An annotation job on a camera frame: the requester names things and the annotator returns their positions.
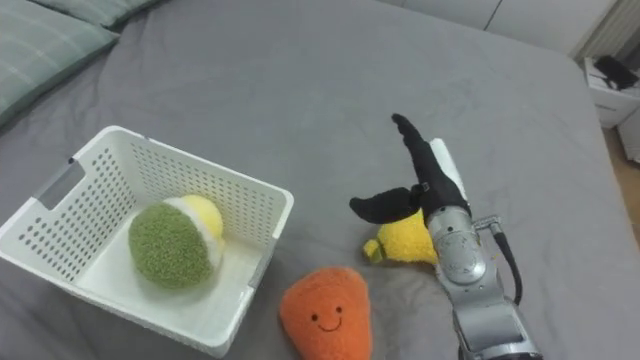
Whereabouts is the black device on cabinet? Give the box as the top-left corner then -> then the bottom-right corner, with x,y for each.
593,54 -> 640,91

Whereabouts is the grey bed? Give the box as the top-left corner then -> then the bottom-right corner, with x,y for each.
0,0 -> 640,360

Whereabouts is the orange smiling carrot soft toy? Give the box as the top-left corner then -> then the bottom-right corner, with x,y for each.
278,266 -> 374,360

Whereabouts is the yellow pear soft toy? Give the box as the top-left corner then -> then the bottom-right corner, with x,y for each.
362,208 -> 440,266

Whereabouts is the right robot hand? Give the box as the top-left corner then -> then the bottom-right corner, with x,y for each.
348,113 -> 472,225

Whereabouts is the white bedside cabinet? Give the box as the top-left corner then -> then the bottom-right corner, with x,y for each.
582,55 -> 640,129

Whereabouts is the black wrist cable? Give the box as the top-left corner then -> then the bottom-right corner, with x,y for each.
472,214 -> 524,306

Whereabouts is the grey-green pillow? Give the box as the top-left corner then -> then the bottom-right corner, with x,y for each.
30,0 -> 161,29
0,0 -> 120,124

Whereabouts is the white perforated plastic basket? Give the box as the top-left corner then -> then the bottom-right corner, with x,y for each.
0,125 -> 295,359

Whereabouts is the green and yellow soft toy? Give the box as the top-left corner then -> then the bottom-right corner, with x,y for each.
128,194 -> 226,290

